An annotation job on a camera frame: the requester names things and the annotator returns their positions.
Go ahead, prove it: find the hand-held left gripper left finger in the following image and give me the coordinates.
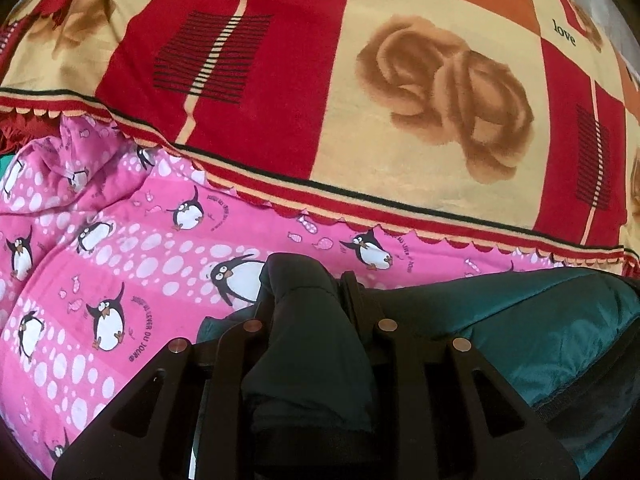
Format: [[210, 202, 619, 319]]
[[52, 304, 274, 480]]

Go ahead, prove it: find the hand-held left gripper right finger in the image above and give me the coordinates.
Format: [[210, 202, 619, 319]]
[[340, 271, 574, 480]]

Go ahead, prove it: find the green quilted jacket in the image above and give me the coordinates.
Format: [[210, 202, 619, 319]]
[[195, 252, 640, 480]]

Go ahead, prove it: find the pink penguin print blanket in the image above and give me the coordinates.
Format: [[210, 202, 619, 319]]
[[0, 114, 568, 480]]

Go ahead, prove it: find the rose print checked blanket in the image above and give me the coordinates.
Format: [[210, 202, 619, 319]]
[[0, 0, 640, 282]]

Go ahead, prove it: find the beige duvet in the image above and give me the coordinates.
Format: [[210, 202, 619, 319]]
[[537, 0, 635, 77]]

